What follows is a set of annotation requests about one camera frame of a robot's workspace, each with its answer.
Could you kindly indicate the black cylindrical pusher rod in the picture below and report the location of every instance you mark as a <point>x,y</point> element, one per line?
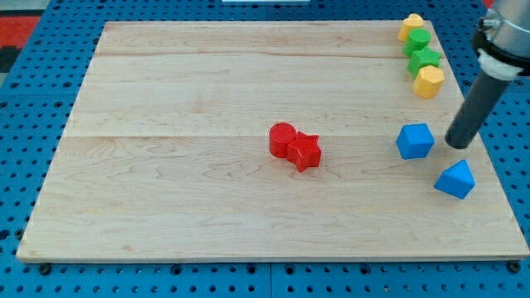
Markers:
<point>484,94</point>

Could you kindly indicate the blue triangle block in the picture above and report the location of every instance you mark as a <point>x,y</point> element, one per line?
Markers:
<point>457,180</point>

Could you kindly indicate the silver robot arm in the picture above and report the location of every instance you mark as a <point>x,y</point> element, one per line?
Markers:
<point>501,43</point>

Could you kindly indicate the blue cube block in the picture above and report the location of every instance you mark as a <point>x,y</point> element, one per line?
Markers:
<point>415,141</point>

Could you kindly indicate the yellow hexagon block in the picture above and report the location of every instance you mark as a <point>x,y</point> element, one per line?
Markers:
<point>428,81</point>

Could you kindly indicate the green star block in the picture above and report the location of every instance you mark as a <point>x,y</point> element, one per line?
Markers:
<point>422,58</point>

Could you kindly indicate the green cylinder block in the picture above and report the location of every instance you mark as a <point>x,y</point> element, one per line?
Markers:
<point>417,39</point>

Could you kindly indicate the yellow heart block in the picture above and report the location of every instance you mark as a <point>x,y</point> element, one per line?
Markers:
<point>412,21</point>

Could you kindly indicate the red star block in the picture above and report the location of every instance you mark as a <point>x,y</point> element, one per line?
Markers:
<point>304,152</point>

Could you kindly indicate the red cylinder block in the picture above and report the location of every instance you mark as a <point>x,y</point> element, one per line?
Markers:
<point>280,135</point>

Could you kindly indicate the light wooden board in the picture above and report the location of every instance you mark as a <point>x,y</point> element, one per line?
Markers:
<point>165,157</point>

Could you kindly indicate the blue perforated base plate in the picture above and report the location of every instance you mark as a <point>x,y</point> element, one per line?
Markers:
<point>39,92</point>

